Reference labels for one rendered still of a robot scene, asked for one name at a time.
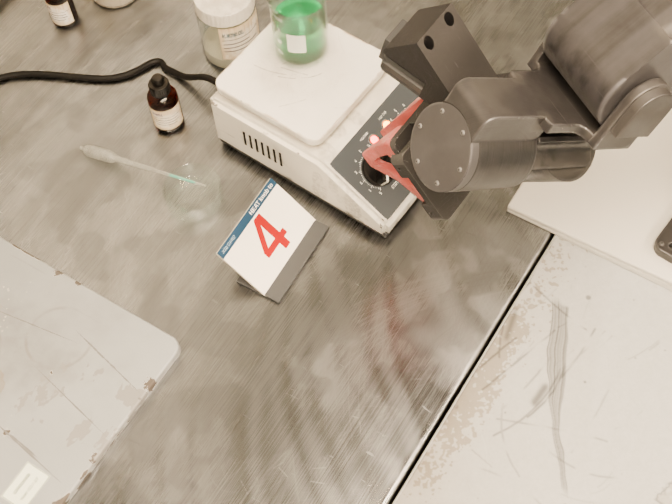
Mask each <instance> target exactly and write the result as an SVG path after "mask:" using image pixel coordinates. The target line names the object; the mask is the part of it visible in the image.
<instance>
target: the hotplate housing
mask: <svg viewBox="0 0 672 504"><path fill-rule="evenodd" d="M398 84H399V82H398V81H397V80H395V79H394V78H392V77H391V76H390V75H388V74H387V73H384V74H383V75H382V77H381V78H380V79H379V80H378V81H377V82H376V83H375V84H374V86H373V87H372V88H371V89H370V90H369V91H368V92H367V94H366V95H365V96H364V97H363V98H362V99H361V100H360V101H359V103H358V104H357V105H356V106H355V107H354V108H353V109H352V111H351V112H350V113H349V114H348V115H347V116H346V117H345V119H344V120H343V121H342V122H341V123H340V124H339V125H338V126H337V128H336V129H335V130H334V131H333V132H332V133H331V134H330V136H329V137H328V138H327V139H326V140H325V141H324V142H323V143H322V144H319V145H315V146H313V145H308V144H306V143H304V142H303V141H301V140H299V139H297V138H296V137H294V136H292V135H290V134H289V133H287V132H285V131H283V130H282V129H280V128H278V127H276V126H275V125H273V124H271V123H270V122H268V121H266V120H264V119H263V118H261V117H259V116H257V115H256V114H254V113H252V112H250V111H249V110H247V109H245V108H243V107H242V106H240V105H238V104H236V103H235V102H233V101H231V100H230V99H228V98H226V97H224V96H223V95H221V94H220V93H219V92H218V91H217V92H216V93H215V94H214V95H213V96H212V97H211V98H210V100H211V107H212V111H213V116H214V121H215V125H216V130H217V134H218V138H220V140H221V141H222V142H224V143H225V144H227V145H229V146H230V147H232V148H234V149H235V150H237V151H239V152H240V153H242V154H244V155H246V156H247V157H249V158H251V159H252V160H254V161H256V162H257V163H259V164H261V165H262V166H264V167H266V168H267V169H269V170H271V171H273V172H274V173H276V174H278V175H279V176H281V177H283V178H284V179H286V180H288V181H289V182H291V183H293V184H294V185H296V186H298V187H300V188H301V189H303V190H305V191H306V192H308V193H310V194H311V195H313V196H315V197H316V198H318V199H320V200H321V201H323V202H325V203H327V204H328V205H330V206H332V207H333V208H335V209H337V210H338V211H340V212H342V213H343V214H345V215H347V216H348V217H350V218H352V219H354V220H355V221H357V222H359V223H360V224H362V225H364V226H365V227H367V228H369V229H370V230H372V231H374V232H375V233H377V234H379V235H380V236H382V237H384V238H386V237H387V235H388V234H389V233H390V232H391V230H392V229H393V228H394V227H395V226H396V224H397V223H398V222H399V221H400V219H401V218H402V217H403V216H404V214H405V213H406V212H407V211H408V209H409V208H410V207H411V206H412V204H413V203H414V202H415V201H416V199H417V197H416V196H415V195H414V194H413V193H412V192H410V194H409V195H408V196H407V197H406V198H405V200H404V201H403V202H402V203H401V205H400V206H399V207H398V208H397V210H396V211H395V212H394V213H393V215H392V216H391V217H390V218H389V219H388V220H387V219H386V218H384V217H383V216H382V215H381V214H380V213H379V212H378V211H377V210H376V209H375V208H374V207H373V206H372V205H371V204H370V203H369V202H368V201H367V200H366V199H365V198H364V197H363V196H362V195H361V194H360V193H358V192H357V191H356V190H355V189H354V188H353V187H352V186H351V185H350V184H349V183H348V182H347V181H346V180H345V179H344V178H343V177H342V176H341V175H340V174H339V173H338V172H337V171H336V170H335V169H333V168H332V166H331V165H330V163H331V162H332V160H333V159H334V158H335V157H336V156H337V155H338V153H339V152H340V151H341V150H342V149H343V148H344V146H345V145H346V144H347V143H348V142H349V141H350V140H351V138H352V137H353V136H354V135H355V134H356V133H357V132H358V130H359V129H360V128H361V127H362V126H363V125H364V123H365V122H366V121H367V120H368V119H369V118H370V117H371V115H372V114H373V113H374V112H375V111H376V110H377V108H378V107H379V106H380V105H381V104H382V103H383V102H384V100H385V99H386V98H387V97H388V96H389V95H390V93H391V92H392V91H393V90H394V89H395V88H396V87H397V85H398Z"/></svg>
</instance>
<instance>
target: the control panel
mask: <svg viewBox="0 0 672 504"><path fill-rule="evenodd" d="M418 97H419V96H417V95H416V94H415V93H413V92H412V91H410V90H409V89H408V88H406V87H405V86H403V85H402V84H401V83H399V84H398V85H397V87H396V88H395V89H394V90H393V91H392V92H391V93H390V95H389V96H388V97H387V98H386V99H385V100H384V102H383V103H382V104H381V105H380V106H379V107H378V108H377V110H376V111H375V112H374V113H373V114H372V115H371V117H370V118H369V119H368V120H367V121H366V122H365V123H364V125H363V126H362V127H361V128H360V129H359V130H358V132H357V133H356V134H355V135H354V136H353V137H352V138H351V140H350V141H349V142H348V143H347V144H346V145H345V146H344V148H343V149H342V150H341V151H340V152H339V153H338V155H337V156H336V157H335V158H334V159H333V160H332V162H331V163H330V165H331V166H332V168H333V169H335V170H336V171H337V172H338V173H339V174H340V175H341V176H342V177H343V178H344V179H345V180H346V181H347V182H348V183H349V184H350V185H351V186H352V187H353V188H354V189H355V190H356V191H357V192H358V193H360V194H361V195H362V196H363V197H364V198H365V199H366V200H367V201H368V202H369V203H370V204H371V205H372V206H373V207H374V208H375V209H376V210H377V211H378V212H379V213H380V214H381V215H382V216H383V217H384V218H386V219H387V220H388V219H389V218H390V217H391V216H392V215H393V213H394V212H395V211H396V210H397V208H398V207H399V206H400V205H401V203H402V202H403V201H404V200H405V198H406V197H407V196H408V195H409V194H410V191H409V190H408V189H407V188H406V187H404V186H403V185H402V184H401V183H400V182H398V181H397V180H395V179H393V180H392V181H391V182H390V183H389V184H387V185H385V186H375V185H373V184H371V183H369V182H368V181H367V180H366V178H365V177H364V175H363V172H362V163H363V160H364V157H363V155H362V153H363V152H364V151H365V150H366V149H368V148H369V147H370V146H372V145H373V143H372V142H371V141H370V138H371V136H377V137H378V140H380V139H381V138H382V137H383V136H382V134H381V133H380V131H381V130H382V129H383V128H384V127H383V122H384V121H389V122H391V121H392V120H393V119H395V118H396V117H397V116H398V115H399V114H400V113H402V112H403V111H404V110H405V109H406V108H407V107H408V106H409V105H410V104H411V103H412V102H413V101H415V100H416V99H417V98H418Z"/></svg>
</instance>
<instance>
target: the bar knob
mask: <svg viewBox="0 0 672 504"><path fill-rule="evenodd" d="M379 158H380V159H381V160H383V161H386V162H389V163H391V157H389V156H388V155H385V156H381V157H379ZM391 164H392V163H391ZM362 172H363V175H364V177H365V178H366V180H367V181H368V182H369V183H371V184H373V185H375V186H385V185H387V184H389V183H390V182H391V181H392V180H393V178H391V177H390V176H388V175H386V174H384V173H382V172H380V171H378V170H376V169H374V168H373V167H371V166H370V165H369V164H368V162H367V161H366V160H365V158H364V160H363V163H362Z"/></svg>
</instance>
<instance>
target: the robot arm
mask: <svg viewBox="0 0 672 504"><path fill-rule="evenodd" d="M379 58H381V59H382V62H381V65H380V67H381V69H382V70H383V71H384V72H385V73H387V74H388V75H390V76H391V77H392V78H394V79H395V80H397V81H398V82H399V83H401V84H402V85H403V86H405V87H406V88H408V89H409V90H410V91H412V92H413V93H415V94H416V95H417V96H419V97H418V98H417V99H416V100H415V101H413V102H412V103H411V104H410V105H409V106H408V107H407V108H406V109H405V110H404V111H403V112H402V113H400V114H399V115H398V116H397V117H396V118H395V119H393V120H392V121H391V122H390V123H389V124H388V125H387V126H385V127H384V128H383V129H382V130H381V131H380V133H381V134H382V136H383V137H382V138H381V139H380V140H378V141H377V142H376V143H374V144H373V145H372V146H370V147H369V148H368V149H366V150H365V151H364V152H363V153H362V155H363V157H364V158H365V160H366V161H367V162H368V164H369V165H370V166H371V167H373V168H374V169H376V170H378V171H380V172H382V173H384V174H386V175H388V176H390V177H391V178H393V179H395V180H397V181H398V182H400V183H401V184H402V185H403V186H404V187H406V188H407V189H408V190H409V191H410V192H412V193H413V194H414V195H415V196H416V197H417V198H419V199H420V200H421V201H422V202H423V203H422V204H421V205H422V207H423V208H424V209H425V211H426V212H427V214H428V215H429V216H430V218H431V219H433V220H448V219H449V218H450V217H451V216H452V215H453V213H454V212H455V211H456V209H457V208H458V207H459V205H460V204H461V203H462V202H463V200H464V199H465V198H466V196H467V195H468V194H469V192H470V191H474V190H488V189H502V188H511V187H514V186H517V185H518V184H520V183H521V182H571V181H575V180H577V179H579V178H581V177H582V176H583V175H584V174H585V173H586V172H587V171H588V169H589V167H590V166H591V164H592V161H593V159H594V156H595V151H596V150H606V149H627V148H629V147H630V146H631V145H632V143H633V142H634V141H635V140H636V139H637V137H648V136H649V135H650V134H651V133H652V131H653V130H654V129H655V128H656V127H657V126H658V124H659V123H660V122H661V121H662V120H663V119H664V117H665V116H666V115H667V114H668V113H669V111H670V110H671V109H672V0H575V1H574V2H573V3H572V4H571V5H569V6H568V7H567V8H566V9H565V10H564V11H562V12H561V13H560V14H559V15H558V16H557V18H556V19H555V20H554V21H553V22H552V24H551V25H550V27H549V28H548V30H547V32H546V34H545V37H544V40H543V42H542V44H541V45H540V46H539V48H538V49H537V51H536V52H535V53H534V55H533V56H532V58H531V59H530V61H529V62H528V63H527V65H528V66H529V67H530V69H531V70H511V72H510V73H502V74H496V73H495V72H494V70H493V68H492V67H491V65H490V64H489V62H488V60H487V59H486V57H485V56H484V54H483V52H482V51H481V49H480V48H479V46H478V44H477V43H476V41H475V40H474V38H473V36H472V35H471V33H470V32H469V30H468V28H467V27H466V25H465V24H464V22H463V20H462V19H461V17H460V16H459V14H458V12H457V11H456V9H455V8H454V6H453V5H452V3H448V4H443V5H438V6H433V7H428V8H423V9H419V10H418V11H417V12H416V13H415V14H414V15H413V16H412V17H411V19H410V20H409V21H408V22H407V21H405V20H404V19H402V20H401V21H400V22H399V24H398V25H397V26H396V27H395V28H394V29H393V30H392V32H391V33H390V34H389V35H388V36H387V37H386V38H385V41H384V43H383V46H382V49H381V51H380V54H379ZM385 155H388V156H389V157H391V163H392V164H391V163H389V162H386V161H383V160H381V159H380V158H379V157H381V156H385ZM654 252H655V253H656V254H657V255H658V256H659V257H661V258H663V259H664V260H666V261H668V262H669V263H671V264H672V218H671V220H670V221H669V222H668V224H667V225H666V226H665V228H664V229H663V230H662V232H661V233H660V234H659V236H658V237H657V239H656V241H655V244H654Z"/></svg>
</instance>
